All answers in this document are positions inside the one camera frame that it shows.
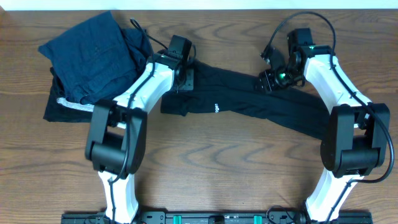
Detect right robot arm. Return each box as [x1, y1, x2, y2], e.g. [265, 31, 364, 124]
[259, 28, 394, 223]

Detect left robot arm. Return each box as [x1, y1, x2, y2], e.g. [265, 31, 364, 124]
[85, 35, 196, 223]

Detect folded black garment white stripe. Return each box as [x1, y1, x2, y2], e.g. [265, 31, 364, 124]
[43, 67, 100, 123]

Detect folded dark blue shorts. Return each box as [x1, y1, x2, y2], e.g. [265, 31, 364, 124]
[38, 11, 152, 105]

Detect black polo shirt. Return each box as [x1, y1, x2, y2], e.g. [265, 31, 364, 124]
[160, 60, 329, 139]

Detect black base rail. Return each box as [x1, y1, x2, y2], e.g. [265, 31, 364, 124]
[60, 211, 373, 224]

